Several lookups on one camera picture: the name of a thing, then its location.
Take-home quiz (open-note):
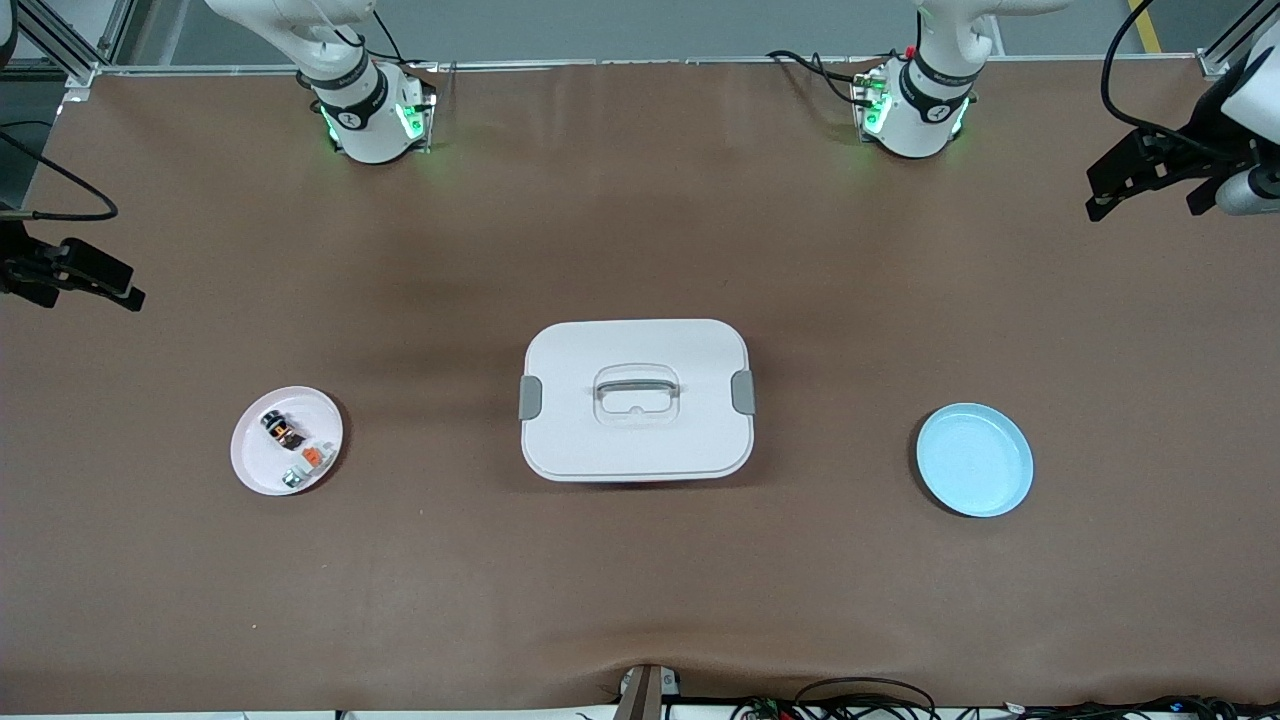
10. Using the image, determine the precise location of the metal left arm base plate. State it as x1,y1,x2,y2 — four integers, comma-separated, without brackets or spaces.
850,72,979,151

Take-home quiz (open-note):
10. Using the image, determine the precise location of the pink round plate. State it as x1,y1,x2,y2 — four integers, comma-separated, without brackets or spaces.
230,386,345,498

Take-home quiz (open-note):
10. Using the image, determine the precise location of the looped black cable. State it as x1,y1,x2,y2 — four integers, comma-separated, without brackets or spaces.
795,677,938,720

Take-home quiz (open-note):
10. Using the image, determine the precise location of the orange black push-button switch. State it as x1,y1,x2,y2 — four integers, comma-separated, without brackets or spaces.
260,408,306,453

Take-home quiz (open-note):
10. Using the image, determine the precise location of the clear table edge strip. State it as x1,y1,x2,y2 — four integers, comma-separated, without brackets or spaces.
95,55,1201,76

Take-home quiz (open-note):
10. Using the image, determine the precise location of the tangled black cable bundle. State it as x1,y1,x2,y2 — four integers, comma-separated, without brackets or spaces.
730,693,1280,720

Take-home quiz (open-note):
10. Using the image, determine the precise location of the black arm base cable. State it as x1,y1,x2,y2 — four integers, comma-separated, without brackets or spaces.
370,8,441,71
765,48,886,106

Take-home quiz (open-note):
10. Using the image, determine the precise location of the metal table clamp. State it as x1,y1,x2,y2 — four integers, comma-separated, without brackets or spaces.
615,663,683,720

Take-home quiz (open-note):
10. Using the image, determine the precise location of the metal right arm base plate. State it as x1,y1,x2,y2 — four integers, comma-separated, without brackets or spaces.
318,65,438,158

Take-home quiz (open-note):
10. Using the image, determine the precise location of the white lidded storage box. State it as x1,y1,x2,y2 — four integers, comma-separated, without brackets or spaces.
517,318,758,484

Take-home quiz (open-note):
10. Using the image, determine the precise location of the black right arm base cable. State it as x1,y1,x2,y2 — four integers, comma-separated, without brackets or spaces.
370,8,441,71

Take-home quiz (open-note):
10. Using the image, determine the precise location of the light blue round plate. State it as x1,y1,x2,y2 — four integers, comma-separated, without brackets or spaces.
915,402,1036,519

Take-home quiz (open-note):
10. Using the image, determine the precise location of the aluminium frame profile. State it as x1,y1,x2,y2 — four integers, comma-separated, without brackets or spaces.
1195,0,1280,81
15,0,131,101

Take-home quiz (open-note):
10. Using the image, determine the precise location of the black left arm base cable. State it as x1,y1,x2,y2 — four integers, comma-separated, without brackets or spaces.
765,48,886,106

